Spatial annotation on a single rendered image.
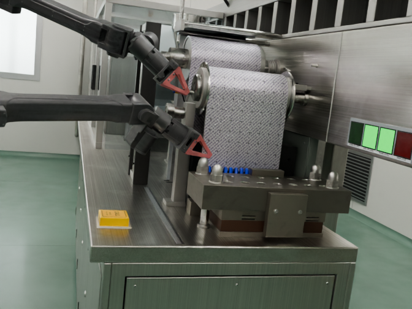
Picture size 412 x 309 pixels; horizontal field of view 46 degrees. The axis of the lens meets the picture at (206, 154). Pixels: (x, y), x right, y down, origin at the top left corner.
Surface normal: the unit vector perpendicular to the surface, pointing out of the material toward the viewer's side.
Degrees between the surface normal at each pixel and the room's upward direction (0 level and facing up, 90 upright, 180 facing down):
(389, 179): 90
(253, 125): 90
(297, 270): 90
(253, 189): 90
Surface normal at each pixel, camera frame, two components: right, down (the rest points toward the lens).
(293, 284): 0.26, 0.18
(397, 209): -0.96, -0.06
